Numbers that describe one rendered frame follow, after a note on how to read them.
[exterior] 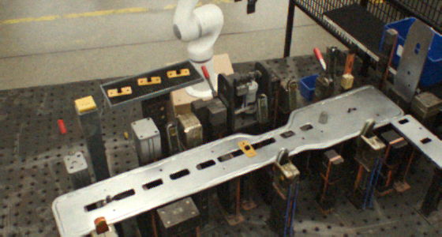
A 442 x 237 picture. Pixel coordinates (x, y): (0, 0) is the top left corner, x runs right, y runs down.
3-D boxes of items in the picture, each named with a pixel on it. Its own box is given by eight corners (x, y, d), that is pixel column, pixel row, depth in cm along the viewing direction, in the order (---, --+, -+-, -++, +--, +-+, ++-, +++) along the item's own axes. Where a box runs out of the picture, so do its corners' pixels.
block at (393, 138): (378, 199, 209) (394, 152, 191) (361, 181, 217) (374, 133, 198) (396, 191, 213) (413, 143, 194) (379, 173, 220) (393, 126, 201)
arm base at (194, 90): (182, 75, 256) (178, 45, 243) (219, 70, 257) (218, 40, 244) (185, 100, 243) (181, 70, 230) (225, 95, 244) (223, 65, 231)
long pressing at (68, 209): (65, 250, 158) (64, 248, 157) (48, 199, 173) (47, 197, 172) (408, 116, 205) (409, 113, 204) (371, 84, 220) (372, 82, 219)
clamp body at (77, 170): (84, 240, 195) (65, 177, 171) (76, 219, 202) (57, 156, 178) (108, 231, 198) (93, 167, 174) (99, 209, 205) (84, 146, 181)
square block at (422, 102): (405, 170, 221) (428, 107, 197) (392, 158, 227) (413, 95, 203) (419, 164, 224) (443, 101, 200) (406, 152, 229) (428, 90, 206)
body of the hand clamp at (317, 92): (314, 145, 232) (324, 85, 209) (305, 137, 237) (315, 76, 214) (325, 141, 234) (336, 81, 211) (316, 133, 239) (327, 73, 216)
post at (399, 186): (398, 193, 212) (417, 144, 193) (381, 175, 219) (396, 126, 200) (410, 187, 214) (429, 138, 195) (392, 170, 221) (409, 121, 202)
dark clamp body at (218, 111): (211, 186, 215) (210, 118, 190) (198, 165, 224) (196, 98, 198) (234, 177, 219) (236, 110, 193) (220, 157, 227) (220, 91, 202)
